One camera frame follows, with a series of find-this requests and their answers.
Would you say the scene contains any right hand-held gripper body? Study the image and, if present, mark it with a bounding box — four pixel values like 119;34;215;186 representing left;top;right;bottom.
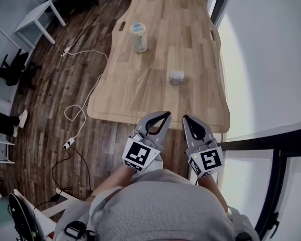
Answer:
185;138;225;178

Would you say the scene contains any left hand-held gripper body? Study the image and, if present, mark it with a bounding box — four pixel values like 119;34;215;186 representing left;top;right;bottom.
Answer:
122;129;164;172

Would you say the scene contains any small clear cotton swab container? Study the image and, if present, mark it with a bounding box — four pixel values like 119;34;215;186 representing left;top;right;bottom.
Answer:
169;70;186;86

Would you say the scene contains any person's left forearm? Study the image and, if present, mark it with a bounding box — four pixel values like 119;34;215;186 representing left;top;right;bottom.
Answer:
92;164;137;198

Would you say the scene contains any person's right forearm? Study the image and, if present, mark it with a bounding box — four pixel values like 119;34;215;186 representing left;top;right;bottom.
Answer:
197;174;229;212

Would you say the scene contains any tall canister with blue lid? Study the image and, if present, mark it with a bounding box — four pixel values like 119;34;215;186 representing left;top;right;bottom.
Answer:
129;22;148;54

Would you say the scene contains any person's grey sweater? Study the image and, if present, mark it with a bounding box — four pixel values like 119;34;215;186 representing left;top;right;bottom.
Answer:
54;169;259;241

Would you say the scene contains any white desk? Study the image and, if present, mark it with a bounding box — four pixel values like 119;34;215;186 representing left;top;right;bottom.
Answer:
14;188;77;241

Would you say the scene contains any black round device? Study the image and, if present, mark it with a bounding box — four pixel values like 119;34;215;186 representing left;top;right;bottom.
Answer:
8;193;40;241

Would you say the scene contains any white shelf unit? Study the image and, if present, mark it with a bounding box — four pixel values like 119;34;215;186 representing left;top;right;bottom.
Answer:
0;134;16;164

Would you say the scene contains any black office chair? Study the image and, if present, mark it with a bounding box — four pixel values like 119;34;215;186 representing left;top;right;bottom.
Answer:
0;48;43;90

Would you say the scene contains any white side table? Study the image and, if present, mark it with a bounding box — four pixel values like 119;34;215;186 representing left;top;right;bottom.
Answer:
14;0;67;45

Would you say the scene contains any black cable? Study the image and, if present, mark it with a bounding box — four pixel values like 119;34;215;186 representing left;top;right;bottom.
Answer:
33;148;93;210

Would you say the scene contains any white power cable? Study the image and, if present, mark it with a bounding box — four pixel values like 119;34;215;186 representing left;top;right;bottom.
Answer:
64;49;109;142

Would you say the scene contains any black strap buckle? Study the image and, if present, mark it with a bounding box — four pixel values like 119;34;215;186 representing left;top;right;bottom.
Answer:
63;220;88;238

